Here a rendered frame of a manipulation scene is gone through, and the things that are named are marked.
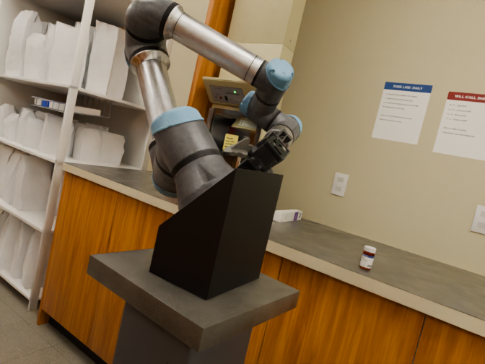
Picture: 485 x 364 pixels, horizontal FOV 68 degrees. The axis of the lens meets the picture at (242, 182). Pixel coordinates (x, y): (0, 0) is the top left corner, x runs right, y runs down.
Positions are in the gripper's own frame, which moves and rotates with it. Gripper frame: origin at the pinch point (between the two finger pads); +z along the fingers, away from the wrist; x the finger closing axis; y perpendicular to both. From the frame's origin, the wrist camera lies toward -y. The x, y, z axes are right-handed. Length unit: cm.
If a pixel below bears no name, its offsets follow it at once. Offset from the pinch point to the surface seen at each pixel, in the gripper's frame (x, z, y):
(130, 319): 6.3, 30.9, -21.4
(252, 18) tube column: -46, -102, -10
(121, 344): 9.3, 33.4, -26.3
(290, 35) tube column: -28, -99, 0
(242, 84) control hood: -24, -75, -22
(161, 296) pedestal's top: 4.5, 33.0, -4.8
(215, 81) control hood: -34, -79, -33
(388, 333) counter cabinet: 63, -13, -5
